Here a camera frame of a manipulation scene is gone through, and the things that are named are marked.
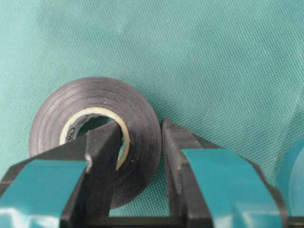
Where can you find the translucent tape roll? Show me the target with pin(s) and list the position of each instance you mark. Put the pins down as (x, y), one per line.
(290, 180)

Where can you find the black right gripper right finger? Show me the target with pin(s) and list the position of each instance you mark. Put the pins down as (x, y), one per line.
(213, 187)

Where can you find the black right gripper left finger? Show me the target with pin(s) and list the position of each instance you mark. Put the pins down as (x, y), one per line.
(63, 187)

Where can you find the black tape roll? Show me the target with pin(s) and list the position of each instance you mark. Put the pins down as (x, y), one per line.
(88, 103)

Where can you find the green table cloth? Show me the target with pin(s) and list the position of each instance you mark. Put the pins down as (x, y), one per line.
(232, 71)

